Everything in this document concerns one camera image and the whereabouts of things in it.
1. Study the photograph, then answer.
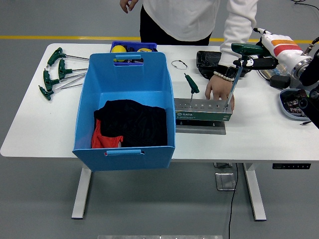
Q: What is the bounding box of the person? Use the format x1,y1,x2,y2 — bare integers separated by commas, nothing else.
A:
119,0,261,111

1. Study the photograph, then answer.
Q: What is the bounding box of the black looped floor cable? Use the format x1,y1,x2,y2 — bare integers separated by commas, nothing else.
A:
291,0,319,12

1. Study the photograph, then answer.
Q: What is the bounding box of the white bead bracelet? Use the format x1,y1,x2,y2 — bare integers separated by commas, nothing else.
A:
213,71,235,82

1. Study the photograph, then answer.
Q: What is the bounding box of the square metal floor plate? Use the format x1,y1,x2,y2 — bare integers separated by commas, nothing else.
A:
215,172,237,191

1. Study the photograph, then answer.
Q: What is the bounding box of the black wrist watch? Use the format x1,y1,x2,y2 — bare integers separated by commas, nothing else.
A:
217,64,239,80

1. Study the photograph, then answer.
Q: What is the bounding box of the green grey wrench holder rack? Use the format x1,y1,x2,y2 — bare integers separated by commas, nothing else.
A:
173,98,233,135

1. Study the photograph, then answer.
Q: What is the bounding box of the person's left hand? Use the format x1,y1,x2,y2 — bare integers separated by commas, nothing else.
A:
204,74,235,111

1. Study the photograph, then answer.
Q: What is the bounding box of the person's right hand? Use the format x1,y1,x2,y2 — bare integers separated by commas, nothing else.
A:
119,0,139,13

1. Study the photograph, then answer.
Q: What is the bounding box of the white table leg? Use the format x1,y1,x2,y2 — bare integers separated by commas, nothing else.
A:
243,163,267,222
71,167,92,220

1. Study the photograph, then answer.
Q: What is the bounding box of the black cloth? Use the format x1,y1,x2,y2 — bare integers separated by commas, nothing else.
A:
93,99,168,148

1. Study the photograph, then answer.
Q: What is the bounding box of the orange cloth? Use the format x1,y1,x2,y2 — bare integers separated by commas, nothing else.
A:
91,119,124,149

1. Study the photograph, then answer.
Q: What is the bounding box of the small dark blue bin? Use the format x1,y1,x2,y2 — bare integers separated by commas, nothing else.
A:
110,41,158,67

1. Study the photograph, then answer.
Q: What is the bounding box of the black table control panel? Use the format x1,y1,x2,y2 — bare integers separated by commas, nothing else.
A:
272,163,312,170

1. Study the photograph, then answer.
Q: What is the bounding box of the small green T-handle hex wrench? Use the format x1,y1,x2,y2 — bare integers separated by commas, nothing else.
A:
183,72,200,107

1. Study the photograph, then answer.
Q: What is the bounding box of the dark electronic parts pile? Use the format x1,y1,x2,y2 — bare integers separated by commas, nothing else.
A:
284,91,309,117

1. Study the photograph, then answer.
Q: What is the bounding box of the thin wire ring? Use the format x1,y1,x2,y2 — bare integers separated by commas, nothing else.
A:
170,60,189,71

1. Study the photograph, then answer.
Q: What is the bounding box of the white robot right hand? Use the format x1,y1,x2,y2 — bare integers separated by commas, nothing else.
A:
233,27,310,74

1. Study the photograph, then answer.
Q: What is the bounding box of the large blue plastic storage box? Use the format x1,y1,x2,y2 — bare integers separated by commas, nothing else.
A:
72,52,176,172

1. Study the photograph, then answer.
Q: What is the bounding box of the yellow ball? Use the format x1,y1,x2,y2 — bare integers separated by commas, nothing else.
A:
111,45,128,62

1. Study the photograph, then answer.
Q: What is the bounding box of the light blue dish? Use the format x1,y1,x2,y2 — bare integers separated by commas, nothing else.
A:
279,89,312,121

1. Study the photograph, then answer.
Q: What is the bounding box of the black rectangular tray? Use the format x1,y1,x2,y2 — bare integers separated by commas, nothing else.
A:
196,50,252,80

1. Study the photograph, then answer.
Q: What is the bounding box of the large green T-handle hex wrench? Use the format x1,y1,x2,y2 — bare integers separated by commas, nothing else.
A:
230,42,272,112

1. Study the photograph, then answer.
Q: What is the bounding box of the taped resistor strip bundle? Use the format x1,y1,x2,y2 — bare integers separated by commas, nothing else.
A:
259,63,287,79

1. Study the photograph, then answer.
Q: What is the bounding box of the black power adapter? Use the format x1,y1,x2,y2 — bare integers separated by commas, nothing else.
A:
269,74,291,90

